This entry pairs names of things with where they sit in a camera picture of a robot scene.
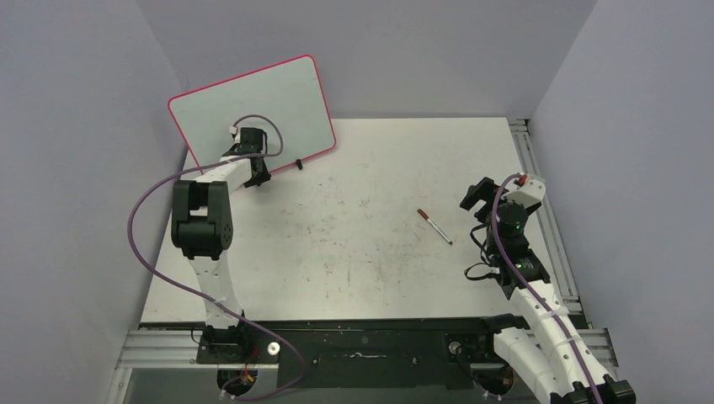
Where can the aluminium rail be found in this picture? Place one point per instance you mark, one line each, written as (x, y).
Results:
(176, 350)
(554, 245)

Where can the pink framed whiteboard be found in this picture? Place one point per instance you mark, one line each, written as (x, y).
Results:
(285, 99)

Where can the aluminium front rail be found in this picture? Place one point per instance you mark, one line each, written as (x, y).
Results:
(176, 350)

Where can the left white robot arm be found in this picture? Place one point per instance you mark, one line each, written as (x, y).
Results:
(202, 229)

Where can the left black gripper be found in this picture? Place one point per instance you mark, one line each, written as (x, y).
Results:
(260, 178)

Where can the aluminium right rail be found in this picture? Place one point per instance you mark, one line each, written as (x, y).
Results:
(554, 245)

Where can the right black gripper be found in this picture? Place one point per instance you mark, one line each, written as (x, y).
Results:
(486, 191)

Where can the white whiteboard marker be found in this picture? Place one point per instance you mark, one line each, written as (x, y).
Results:
(427, 218)

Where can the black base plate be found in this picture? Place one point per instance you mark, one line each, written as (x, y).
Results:
(393, 353)

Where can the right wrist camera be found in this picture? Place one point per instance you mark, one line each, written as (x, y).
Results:
(529, 193)

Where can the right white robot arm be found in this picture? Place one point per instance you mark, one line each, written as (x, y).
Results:
(539, 343)

